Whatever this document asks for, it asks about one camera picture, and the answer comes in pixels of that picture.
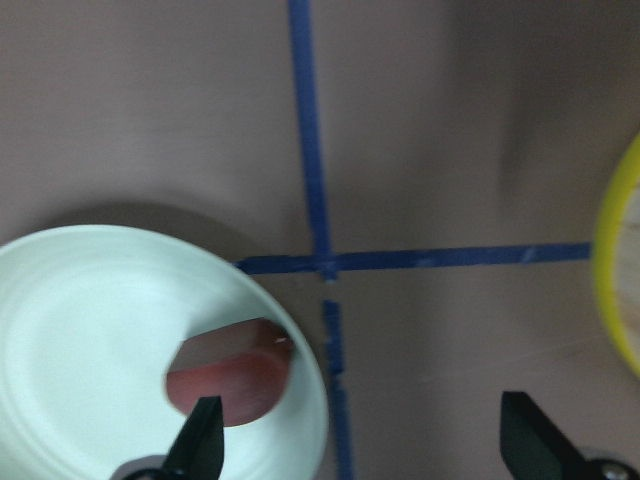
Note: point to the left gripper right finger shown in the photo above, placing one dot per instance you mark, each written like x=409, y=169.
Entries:
x=532, y=446

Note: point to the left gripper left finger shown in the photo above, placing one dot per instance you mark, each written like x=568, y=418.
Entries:
x=198, y=450

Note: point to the red bun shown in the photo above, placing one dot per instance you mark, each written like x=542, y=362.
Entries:
x=245, y=364

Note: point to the middle yellow steamer basket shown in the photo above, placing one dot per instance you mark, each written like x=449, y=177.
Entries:
x=615, y=258

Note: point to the green plate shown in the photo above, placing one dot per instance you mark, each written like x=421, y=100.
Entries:
x=91, y=318

